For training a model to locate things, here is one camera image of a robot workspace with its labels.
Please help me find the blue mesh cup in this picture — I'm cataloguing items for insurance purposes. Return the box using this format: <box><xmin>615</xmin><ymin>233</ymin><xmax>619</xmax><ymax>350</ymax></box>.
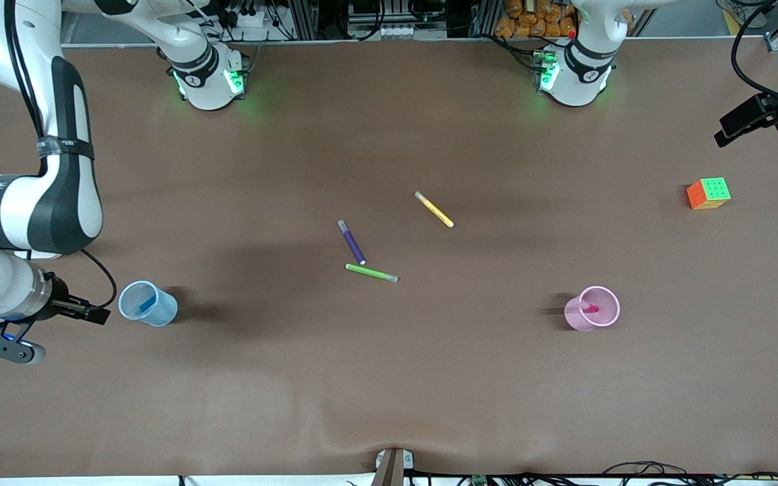
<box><xmin>118</xmin><ymin>280</ymin><xmax>179</xmax><ymax>328</ymax></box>

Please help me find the multicoloured puzzle cube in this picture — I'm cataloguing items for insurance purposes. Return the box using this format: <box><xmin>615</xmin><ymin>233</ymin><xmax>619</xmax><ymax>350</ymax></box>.
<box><xmin>686</xmin><ymin>177</ymin><xmax>732</xmax><ymax>211</ymax></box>

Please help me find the orange packaged goods pile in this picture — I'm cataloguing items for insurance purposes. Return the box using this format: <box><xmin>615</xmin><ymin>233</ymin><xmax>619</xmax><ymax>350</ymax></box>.
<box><xmin>495</xmin><ymin>0</ymin><xmax>579</xmax><ymax>38</ymax></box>

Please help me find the pink mesh cup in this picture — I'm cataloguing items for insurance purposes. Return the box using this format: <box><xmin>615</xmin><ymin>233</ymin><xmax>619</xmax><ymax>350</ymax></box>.
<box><xmin>563</xmin><ymin>285</ymin><xmax>621</xmax><ymax>332</ymax></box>

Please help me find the purple marker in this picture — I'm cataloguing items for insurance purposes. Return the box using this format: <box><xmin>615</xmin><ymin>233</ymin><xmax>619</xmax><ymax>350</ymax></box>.
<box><xmin>337</xmin><ymin>219</ymin><xmax>367</xmax><ymax>266</ymax></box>

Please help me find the green marker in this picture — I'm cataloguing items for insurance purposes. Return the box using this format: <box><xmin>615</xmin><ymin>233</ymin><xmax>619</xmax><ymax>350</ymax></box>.
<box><xmin>345</xmin><ymin>263</ymin><xmax>399</xmax><ymax>284</ymax></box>

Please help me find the yellow marker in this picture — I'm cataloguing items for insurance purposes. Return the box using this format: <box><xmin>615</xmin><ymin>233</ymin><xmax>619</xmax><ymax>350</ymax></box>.
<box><xmin>414</xmin><ymin>191</ymin><xmax>455</xmax><ymax>229</ymax></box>

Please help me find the metal table clamp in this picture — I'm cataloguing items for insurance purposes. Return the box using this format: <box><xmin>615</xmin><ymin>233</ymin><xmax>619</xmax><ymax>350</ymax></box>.
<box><xmin>371</xmin><ymin>448</ymin><xmax>415</xmax><ymax>486</ymax></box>

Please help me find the white power strip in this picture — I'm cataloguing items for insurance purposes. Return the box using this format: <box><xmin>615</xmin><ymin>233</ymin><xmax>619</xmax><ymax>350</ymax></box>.
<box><xmin>224</xmin><ymin>10</ymin><xmax>269</xmax><ymax>31</ymax></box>

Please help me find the long white socket strip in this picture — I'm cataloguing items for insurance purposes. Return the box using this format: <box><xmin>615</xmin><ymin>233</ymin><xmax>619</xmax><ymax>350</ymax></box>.
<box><xmin>361</xmin><ymin>24</ymin><xmax>448</xmax><ymax>40</ymax></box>

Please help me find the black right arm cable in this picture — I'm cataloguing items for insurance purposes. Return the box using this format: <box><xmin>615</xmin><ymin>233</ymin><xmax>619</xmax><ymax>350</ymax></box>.
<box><xmin>4</xmin><ymin>0</ymin><xmax>118</xmax><ymax>311</ymax></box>

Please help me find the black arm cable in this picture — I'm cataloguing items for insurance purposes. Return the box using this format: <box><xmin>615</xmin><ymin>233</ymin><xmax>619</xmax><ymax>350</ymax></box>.
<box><xmin>4</xmin><ymin>0</ymin><xmax>118</xmax><ymax>311</ymax></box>
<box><xmin>730</xmin><ymin>0</ymin><xmax>778</xmax><ymax>110</ymax></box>

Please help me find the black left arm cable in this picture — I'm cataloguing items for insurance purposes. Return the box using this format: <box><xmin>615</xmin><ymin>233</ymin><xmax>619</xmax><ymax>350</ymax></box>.
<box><xmin>730</xmin><ymin>0</ymin><xmax>778</xmax><ymax>110</ymax></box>

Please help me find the black cable bundle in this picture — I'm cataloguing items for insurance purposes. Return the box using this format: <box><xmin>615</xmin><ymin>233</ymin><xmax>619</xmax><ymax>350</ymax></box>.
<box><xmin>602</xmin><ymin>461</ymin><xmax>778</xmax><ymax>486</ymax></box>

